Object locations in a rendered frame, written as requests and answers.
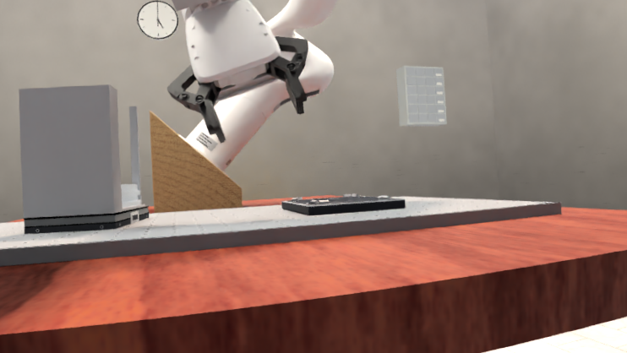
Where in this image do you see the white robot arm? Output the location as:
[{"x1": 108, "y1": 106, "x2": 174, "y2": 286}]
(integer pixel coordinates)
[{"x1": 172, "y1": 0, "x2": 338, "y2": 174}]

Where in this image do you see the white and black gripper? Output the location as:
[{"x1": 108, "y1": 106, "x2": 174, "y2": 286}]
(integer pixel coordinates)
[{"x1": 167, "y1": 0, "x2": 308, "y2": 143}]

